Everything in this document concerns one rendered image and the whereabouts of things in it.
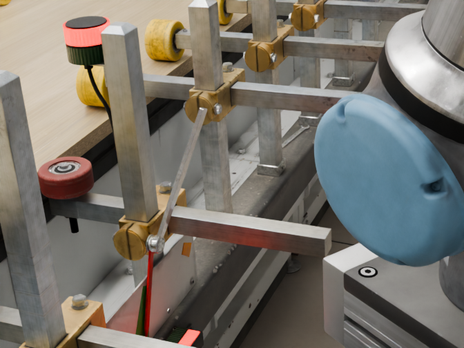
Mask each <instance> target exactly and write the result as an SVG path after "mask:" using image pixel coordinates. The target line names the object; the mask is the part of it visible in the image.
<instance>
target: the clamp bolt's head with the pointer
mask: <svg viewBox="0 0 464 348"><path fill-rule="evenodd" d="M153 236H154V235H153V234H150V235H149V236H148V237H147V240H146V250H147V251H148V274H147V286H146V308H145V321H144V331H145V337H147V335H148V329H149V322H150V311H151V289H152V277H153V255H154V253H152V252H151V249H150V244H151V239H152V237H153ZM157 248H158V251H159V252H161V251H162V249H163V248H164V240H163V239H162V238H161V239H160V240H159V242H158V247H157Z"/></svg>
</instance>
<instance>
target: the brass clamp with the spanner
mask: <svg viewBox="0 0 464 348"><path fill-rule="evenodd" d="M159 190H160V186H159V185H156V191H157V203H158V209H159V211H158V212H157V213H156V214H155V215H154V216H153V217H152V218H151V219H150V220H149V221H148V222H143V221H138V220H129V219H126V217H125V215H124V216H123V217H122V218H121V219H120V220H119V230H118V232H115V233H114V234H113V242H114V245H115V248H116V249H117V251H118V253H119V254H120V255H121V256H123V257H124V258H126V259H127V260H132V261H136V260H140V259H142V258H143V257H144V256H145V255H148V251H147V250H146V240H147V237H148V236H149V235H150V234H153V235H157V233H158V231H159V228H160V224H161V222H162V218H163V215H164V212H165V209H166V205H167V203H168V199H169V197H170V193H169V194H161V193H160V192H159ZM175 206H184V207H187V205H186V191H185V189H184V188H181V189H180V192H179V195H178V197H177V201H176V203H175ZM172 234H173V233H169V232H168V227H167V229H166V233H165V235H164V239H165V242H166V241H167V240H168V239H169V238H170V237H171V236H172Z"/></svg>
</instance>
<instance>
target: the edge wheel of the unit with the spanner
mask: <svg viewBox="0 0 464 348"><path fill-rule="evenodd" d="M38 177H39V184H40V189H41V192H42V194H43V195H45V196H46V197H49V198H51V199H56V200H66V199H71V198H74V197H79V196H81V195H83V194H85V193H87V192H89V190H91V188H92V187H93V186H94V178H93V169H92V165H91V163H90V162H89V161H88V160H87V159H85V158H82V157H60V158H57V159H53V160H50V161H49V162H46V163H45V164H43V165H42V166H41V167H40V168H39V170H38ZM69 221H70V228H71V232H72V233H77V232H79V227H78V222H77V218H72V217H70V218H69Z"/></svg>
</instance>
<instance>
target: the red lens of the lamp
mask: <svg viewBox="0 0 464 348"><path fill-rule="evenodd" d="M106 19H107V21H108V22H107V23H105V24H104V25H102V26H97V27H96V28H88V29H79V30H78V29H70V28H67V27H65V23H66V22H65V23H64V24H63V29H64V37H65V42H66V44H68V45H69V46H79V47H83V46H95V45H98V44H101V43H102V40H101V32H102V31H103V30H104V29H105V28H106V27H108V26H109V25H110V20H109V19H108V18H106Z"/></svg>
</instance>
